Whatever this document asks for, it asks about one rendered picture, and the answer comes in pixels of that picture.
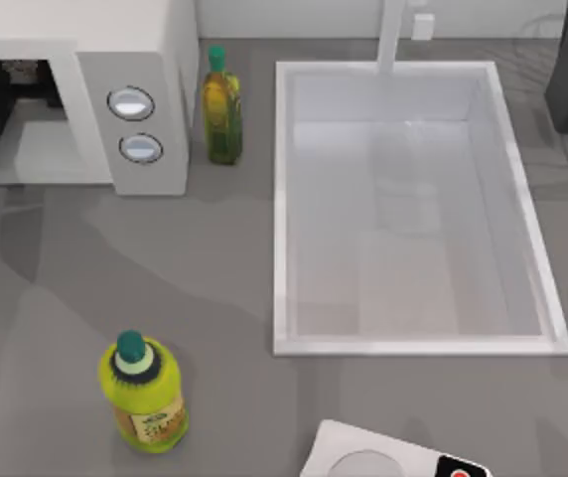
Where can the pale microwave oven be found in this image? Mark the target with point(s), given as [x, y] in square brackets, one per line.
[165, 74]

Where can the white wall socket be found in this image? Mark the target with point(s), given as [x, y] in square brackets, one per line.
[422, 27]

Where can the tall white tap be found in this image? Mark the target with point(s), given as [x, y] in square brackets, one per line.
[389, 35]

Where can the round grey microwave knob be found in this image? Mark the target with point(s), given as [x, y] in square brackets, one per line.
[130, 103]
[140, 148]

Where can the tall olive oil bottle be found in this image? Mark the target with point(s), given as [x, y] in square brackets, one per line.
[222, 119]

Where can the white kitchen scale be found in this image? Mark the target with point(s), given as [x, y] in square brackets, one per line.
[378, 452]

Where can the white sink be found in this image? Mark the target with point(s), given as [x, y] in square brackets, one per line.
[413, 223]

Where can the squat yellow-green bottle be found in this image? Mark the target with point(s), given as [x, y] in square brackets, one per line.
[147, 397]

